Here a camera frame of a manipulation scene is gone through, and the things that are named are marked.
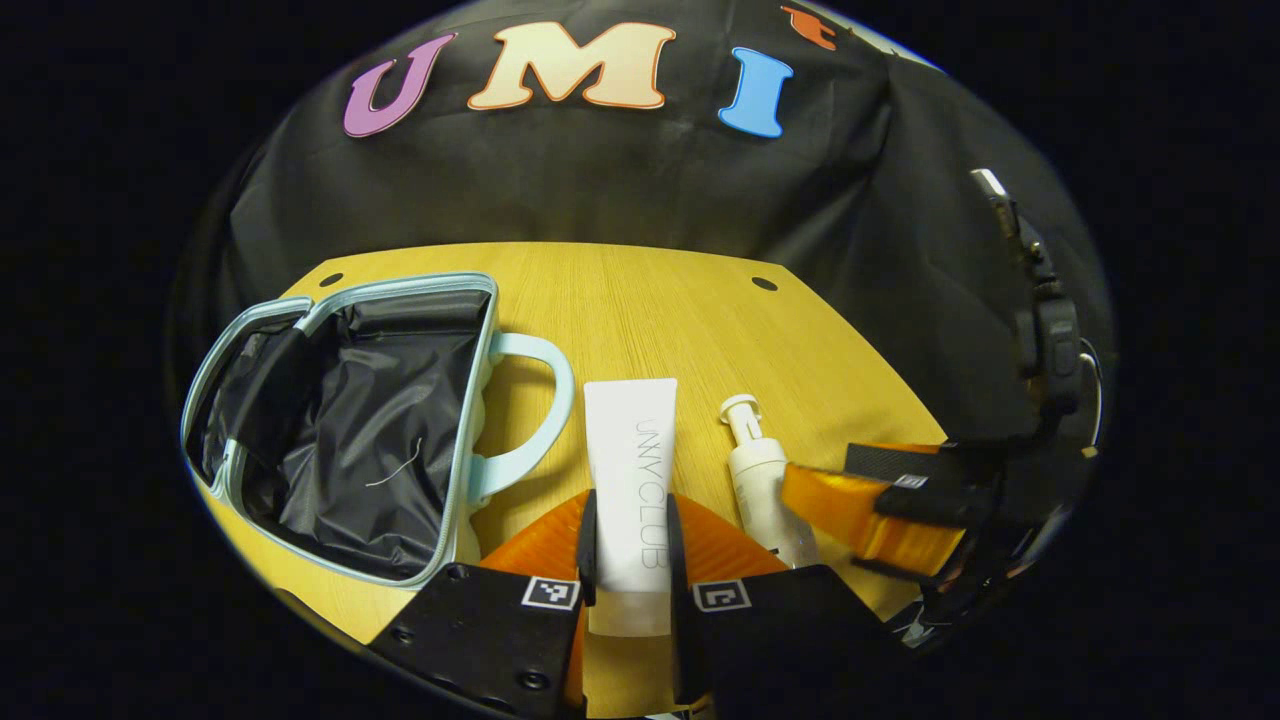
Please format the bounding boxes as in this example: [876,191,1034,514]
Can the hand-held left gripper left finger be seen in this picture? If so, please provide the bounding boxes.
[366,489,600,720]

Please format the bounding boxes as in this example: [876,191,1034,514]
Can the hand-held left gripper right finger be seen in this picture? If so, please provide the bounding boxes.
[666,493,903,720]

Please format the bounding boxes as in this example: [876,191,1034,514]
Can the black cable with silver plug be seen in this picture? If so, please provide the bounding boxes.
[968,167,1061,301]

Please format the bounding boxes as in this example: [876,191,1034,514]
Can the light blue suitcase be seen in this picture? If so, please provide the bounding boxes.
[180,271,577,592]

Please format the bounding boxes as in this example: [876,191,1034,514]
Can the white squeeze tube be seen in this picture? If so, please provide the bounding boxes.
[582,377,680,639]

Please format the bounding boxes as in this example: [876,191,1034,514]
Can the white pump bottle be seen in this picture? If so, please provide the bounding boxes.
[719,393,822,570]

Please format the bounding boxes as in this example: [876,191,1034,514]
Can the black backdrop cloth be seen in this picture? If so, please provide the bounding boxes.
[170,0,1116,481]

